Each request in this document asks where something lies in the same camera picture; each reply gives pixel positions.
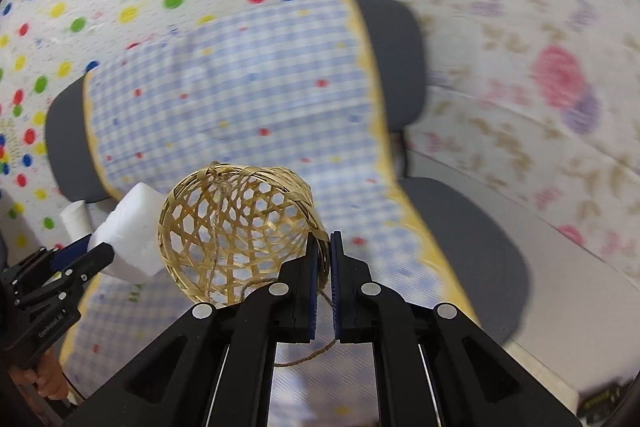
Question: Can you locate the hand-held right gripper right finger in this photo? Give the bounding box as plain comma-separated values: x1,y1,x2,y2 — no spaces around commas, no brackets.
330,231,585,427

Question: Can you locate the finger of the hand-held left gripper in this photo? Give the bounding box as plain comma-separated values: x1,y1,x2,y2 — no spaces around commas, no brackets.
20,242,117,308
10,234,94,284

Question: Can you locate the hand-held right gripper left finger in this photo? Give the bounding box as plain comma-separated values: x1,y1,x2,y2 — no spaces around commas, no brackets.
61,232,322,427

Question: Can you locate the white foam block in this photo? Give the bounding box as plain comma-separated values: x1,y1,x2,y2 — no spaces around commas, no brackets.
86,183,168,285

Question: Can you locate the woven bamboo basket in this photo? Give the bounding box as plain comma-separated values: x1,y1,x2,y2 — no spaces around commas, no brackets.
157,161,338,368

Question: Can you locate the person's left hand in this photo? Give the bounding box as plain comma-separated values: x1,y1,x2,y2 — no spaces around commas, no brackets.
24,351,69,401

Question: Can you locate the white paper roll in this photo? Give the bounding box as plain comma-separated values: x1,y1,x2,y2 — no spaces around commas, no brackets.
60,201,93,240

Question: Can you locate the checkered dotted cloth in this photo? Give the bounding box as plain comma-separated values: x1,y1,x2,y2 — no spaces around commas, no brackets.
60,0,481,408

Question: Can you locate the grey office chair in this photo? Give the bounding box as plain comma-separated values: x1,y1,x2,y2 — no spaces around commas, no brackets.
44,0,532,348

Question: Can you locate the black box with gold print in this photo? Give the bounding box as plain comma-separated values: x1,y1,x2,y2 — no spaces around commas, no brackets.
577,381,635,425

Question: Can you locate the floral print plastic sheet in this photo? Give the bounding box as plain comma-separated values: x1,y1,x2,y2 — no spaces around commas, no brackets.
320,0,640,268

